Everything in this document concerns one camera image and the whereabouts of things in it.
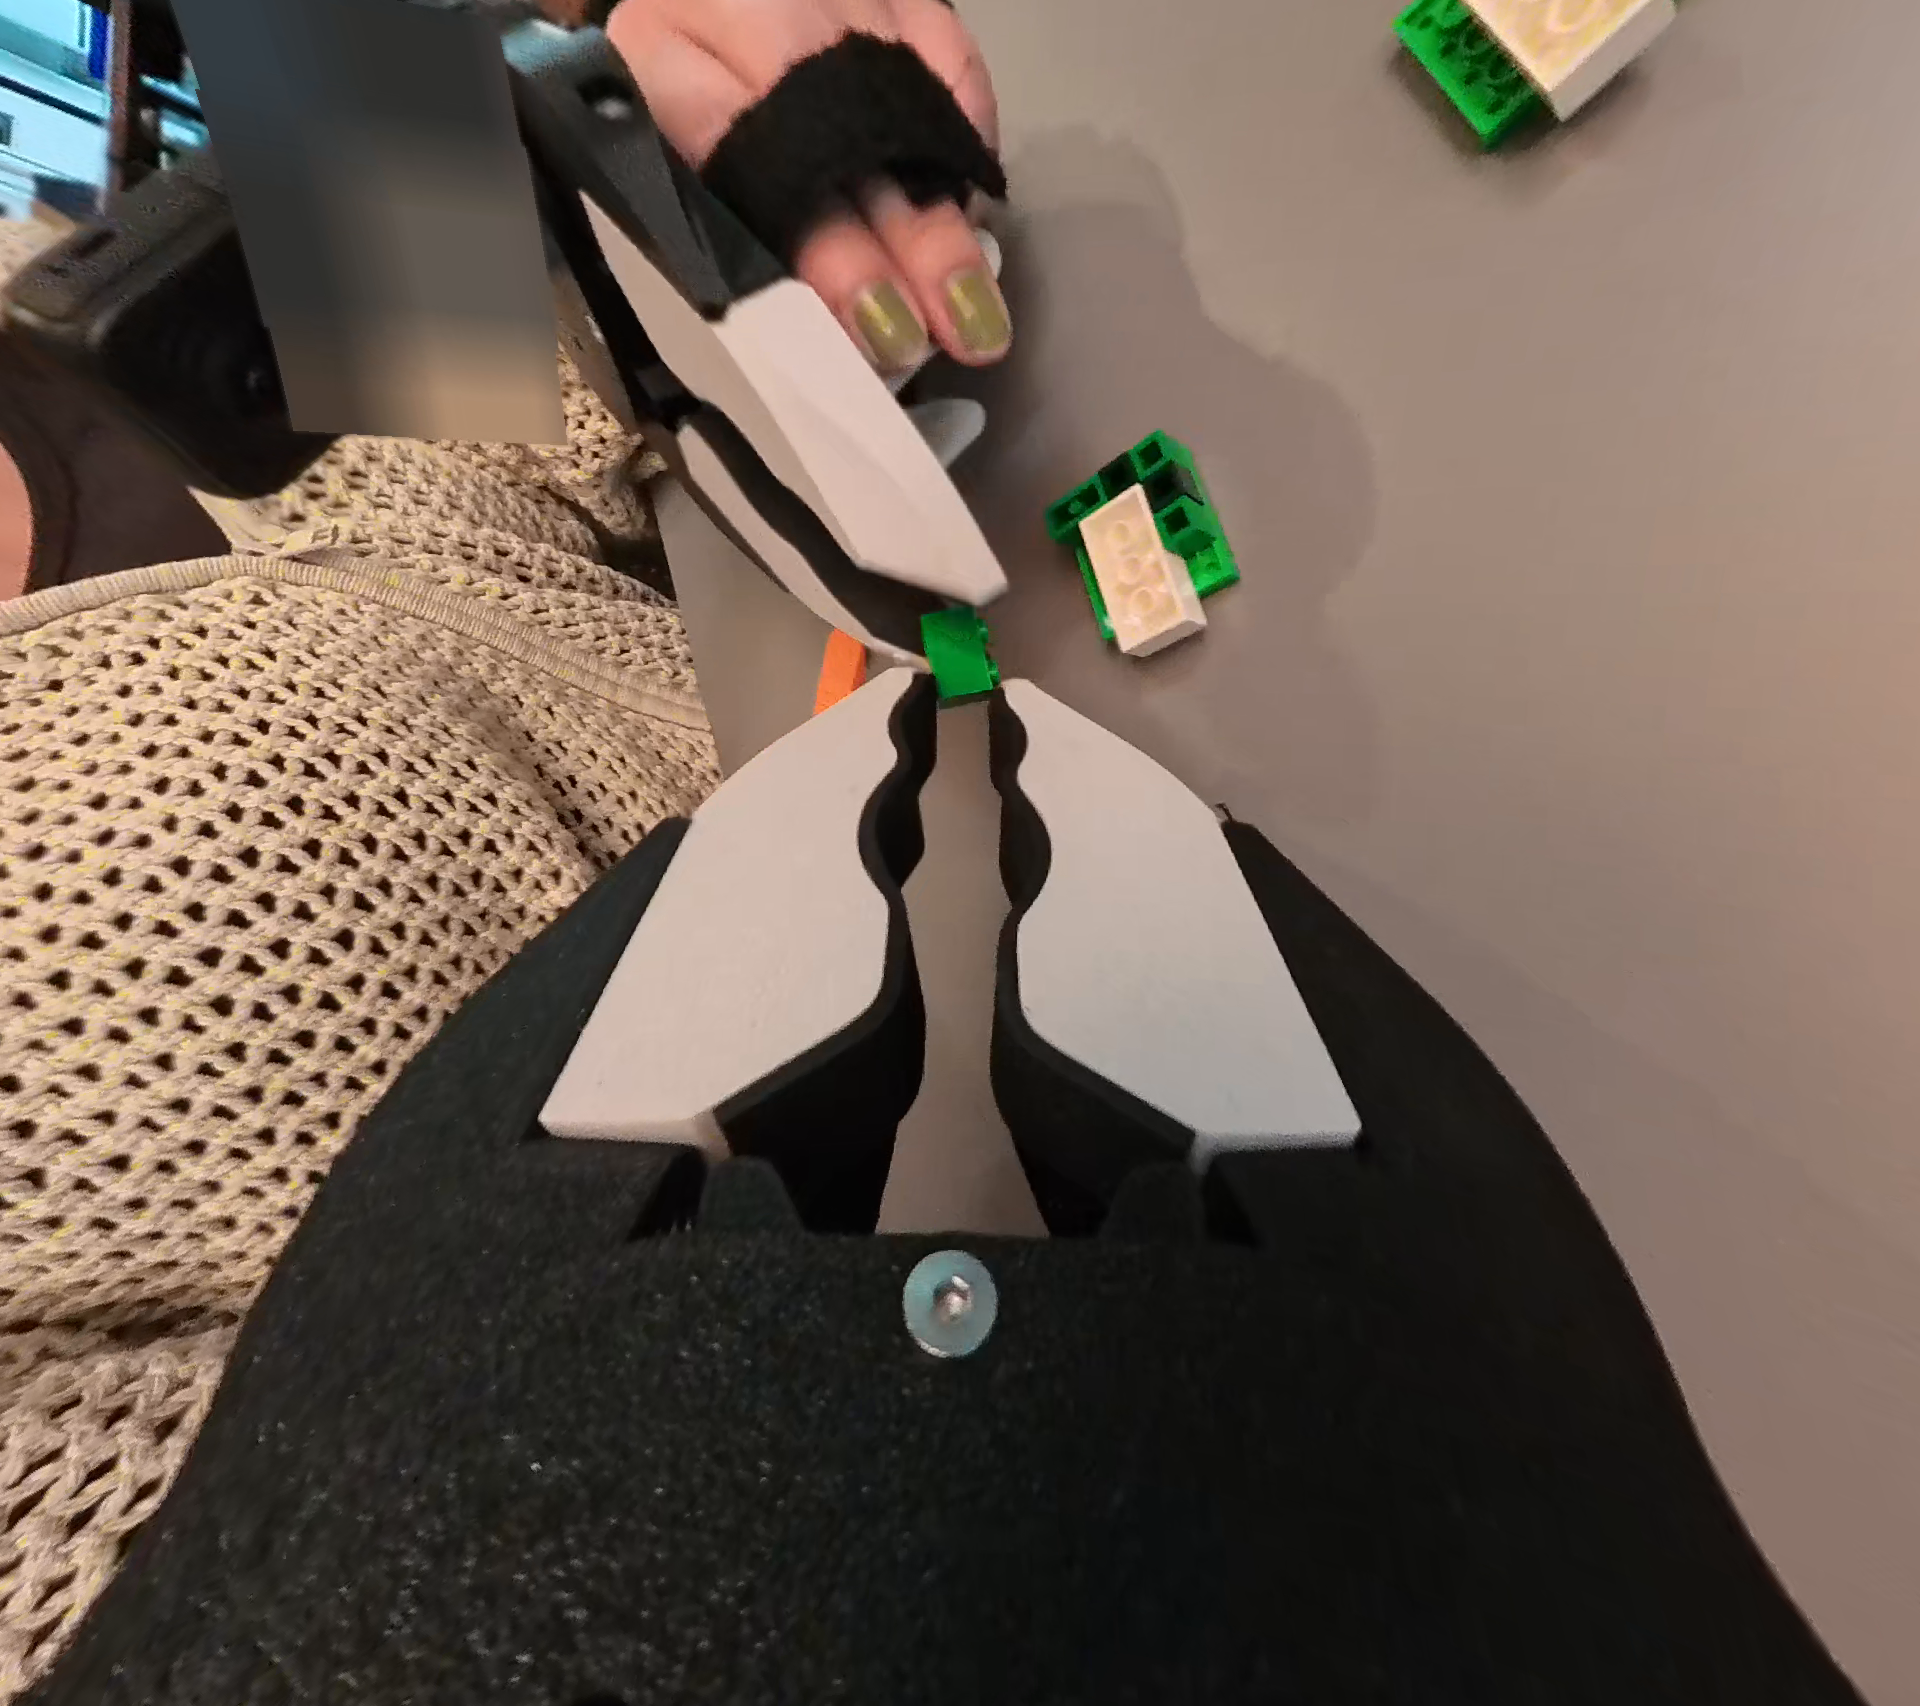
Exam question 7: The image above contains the black device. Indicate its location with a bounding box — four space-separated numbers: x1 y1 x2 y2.
0 161 289 500

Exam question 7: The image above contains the person's left hand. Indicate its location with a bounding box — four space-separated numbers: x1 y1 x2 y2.
601 0 1010 367

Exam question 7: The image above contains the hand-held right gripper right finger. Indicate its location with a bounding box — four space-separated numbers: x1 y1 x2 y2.
982 679 1364 1241

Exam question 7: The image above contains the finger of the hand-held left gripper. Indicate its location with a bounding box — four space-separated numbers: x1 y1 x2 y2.
660 408 941 674
705 280 1010 611

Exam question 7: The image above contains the small green lego brick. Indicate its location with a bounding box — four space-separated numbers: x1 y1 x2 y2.
918 604 1004 705

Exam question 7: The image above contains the person's knit sweater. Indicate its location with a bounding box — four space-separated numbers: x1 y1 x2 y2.
0 386 722 1694

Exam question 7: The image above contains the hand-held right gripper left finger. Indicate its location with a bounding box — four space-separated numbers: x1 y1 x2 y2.
537 668 941 1236

